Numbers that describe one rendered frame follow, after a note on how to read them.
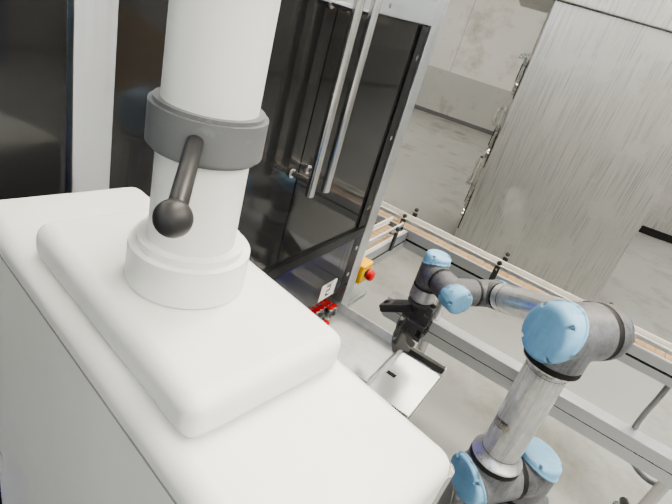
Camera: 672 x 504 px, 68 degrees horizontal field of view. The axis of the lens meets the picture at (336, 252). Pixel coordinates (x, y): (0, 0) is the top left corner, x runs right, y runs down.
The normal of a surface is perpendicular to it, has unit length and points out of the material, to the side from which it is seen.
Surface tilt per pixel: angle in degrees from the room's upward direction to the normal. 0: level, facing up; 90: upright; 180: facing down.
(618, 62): 90
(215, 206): 90
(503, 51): 90
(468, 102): 90
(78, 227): 0
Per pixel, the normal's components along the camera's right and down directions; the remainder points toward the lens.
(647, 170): -0.34, 0.36
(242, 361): 0.25, -0.85
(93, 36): 0.80, 0.45
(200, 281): 0.40, 0.53
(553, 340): -0.87, -0.18
